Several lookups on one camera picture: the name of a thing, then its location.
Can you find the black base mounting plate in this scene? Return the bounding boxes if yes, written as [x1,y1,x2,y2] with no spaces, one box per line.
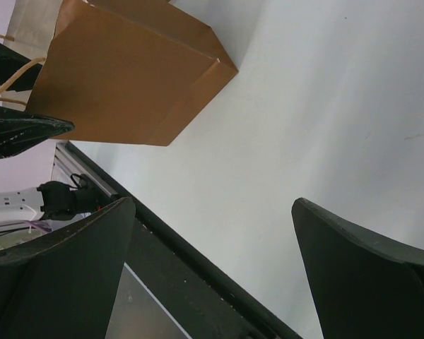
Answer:
[66,141,305,339]

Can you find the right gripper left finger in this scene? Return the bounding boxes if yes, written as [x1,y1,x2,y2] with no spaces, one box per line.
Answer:
[0,198,135,338]

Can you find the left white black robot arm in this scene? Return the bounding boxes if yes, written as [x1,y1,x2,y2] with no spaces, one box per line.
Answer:
[0,35,105,235]

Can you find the aluminium frame rail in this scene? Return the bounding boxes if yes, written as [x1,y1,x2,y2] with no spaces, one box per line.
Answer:
[51,141,117,196]

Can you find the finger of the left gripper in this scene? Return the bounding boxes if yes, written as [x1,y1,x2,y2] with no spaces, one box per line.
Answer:
[0,106,74,159]
[0,43,42,92]

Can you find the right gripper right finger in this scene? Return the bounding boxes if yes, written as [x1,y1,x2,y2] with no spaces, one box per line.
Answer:
[291,198,424,338]

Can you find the brown paper takeout bag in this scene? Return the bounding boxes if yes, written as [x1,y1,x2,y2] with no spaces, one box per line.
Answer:
[2,1,237,146]

